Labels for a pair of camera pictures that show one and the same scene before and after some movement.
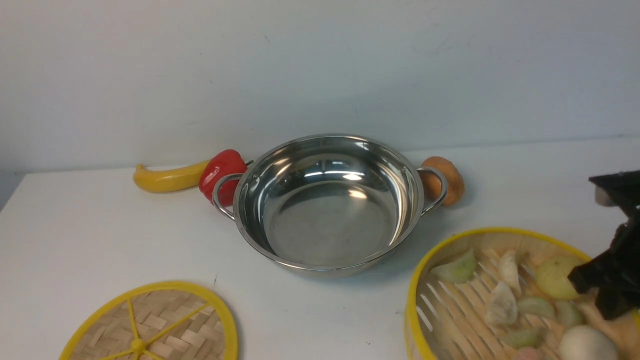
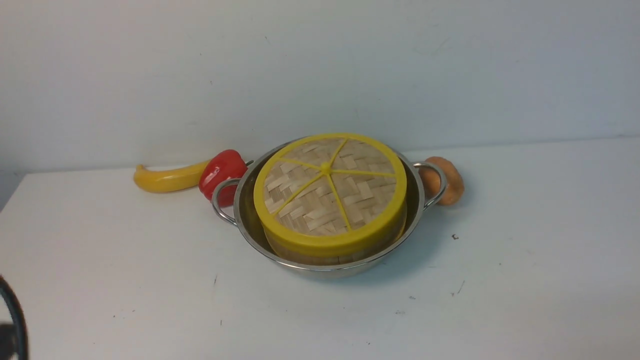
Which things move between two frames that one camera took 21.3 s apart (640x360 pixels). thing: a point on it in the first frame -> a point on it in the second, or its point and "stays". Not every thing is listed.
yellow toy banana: x=171 y=179 stays
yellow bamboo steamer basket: x=498 y=293 -> x=307 y=259
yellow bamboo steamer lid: x=165 y=321 -> x=324 y=193
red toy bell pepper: x=220 y=163 stays
